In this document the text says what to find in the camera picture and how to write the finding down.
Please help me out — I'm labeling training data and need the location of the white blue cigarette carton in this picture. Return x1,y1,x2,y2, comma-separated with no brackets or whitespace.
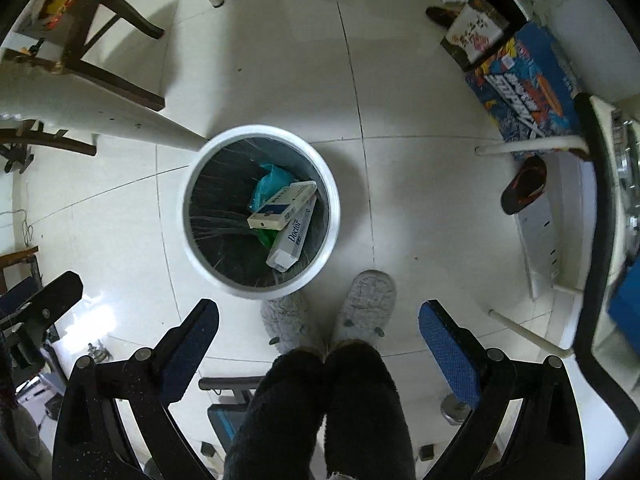
247,181,317,231

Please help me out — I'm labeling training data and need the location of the white toothpaste box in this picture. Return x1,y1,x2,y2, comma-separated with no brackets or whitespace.
266,194,317,273

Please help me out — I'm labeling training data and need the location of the teal plastic wrapper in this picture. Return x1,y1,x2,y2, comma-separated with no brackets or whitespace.
248,164,297,212

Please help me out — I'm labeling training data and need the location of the white round trash bin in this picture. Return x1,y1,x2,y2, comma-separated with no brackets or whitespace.
178,125,341,300

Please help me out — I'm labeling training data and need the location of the black right trouser leg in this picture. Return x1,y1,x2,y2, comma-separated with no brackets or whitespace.
324,342,416,479

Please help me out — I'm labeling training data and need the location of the grey right slipper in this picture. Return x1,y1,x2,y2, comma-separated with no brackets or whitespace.
331,270,397,348

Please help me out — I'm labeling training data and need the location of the grey slipper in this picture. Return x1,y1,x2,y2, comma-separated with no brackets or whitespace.
331,270,397,348
260,292,326,356

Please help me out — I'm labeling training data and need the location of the grey left slipper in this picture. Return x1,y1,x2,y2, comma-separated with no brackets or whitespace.
260,292,326,356

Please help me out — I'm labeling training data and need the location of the black red sandal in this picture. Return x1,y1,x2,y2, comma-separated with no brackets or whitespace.
500,155,548,216

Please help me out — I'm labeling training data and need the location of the small wooden stool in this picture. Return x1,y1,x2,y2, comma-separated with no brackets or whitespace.
6,0,165,112

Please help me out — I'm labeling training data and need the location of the blue cardboard box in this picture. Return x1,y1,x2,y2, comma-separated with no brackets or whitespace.
465,23,582,143

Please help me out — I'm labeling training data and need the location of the white patterned gift box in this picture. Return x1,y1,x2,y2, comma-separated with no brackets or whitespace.
440,0,527,72

